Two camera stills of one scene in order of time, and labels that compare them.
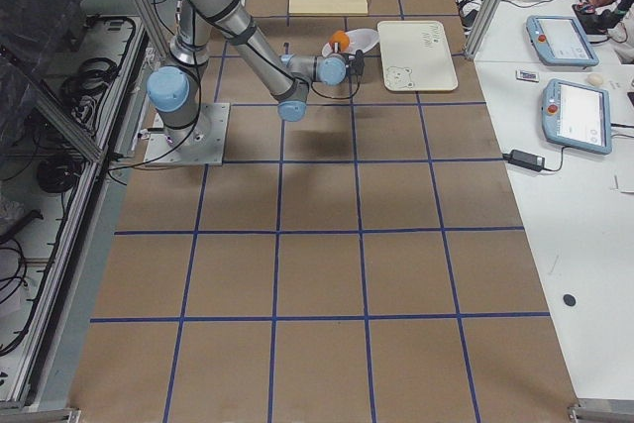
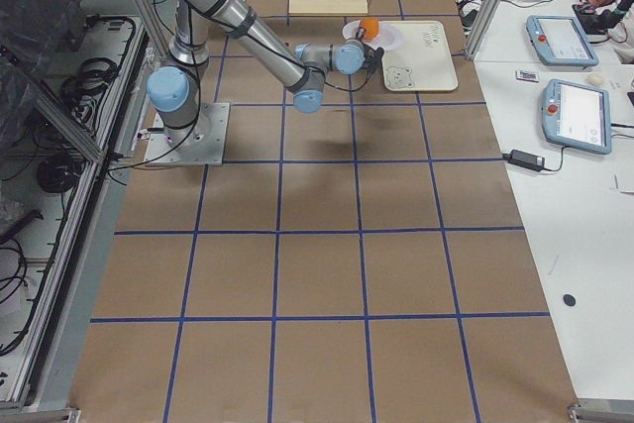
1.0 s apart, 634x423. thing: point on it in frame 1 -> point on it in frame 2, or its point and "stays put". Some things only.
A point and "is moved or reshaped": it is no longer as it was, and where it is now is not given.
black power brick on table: [525, 159] stays put
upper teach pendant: [560, 41] stays put
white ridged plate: [359, 40] is moved or reshaped
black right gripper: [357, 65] -> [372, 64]
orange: [342, 38] -> [371, 27]
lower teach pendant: [577, 115] stays put
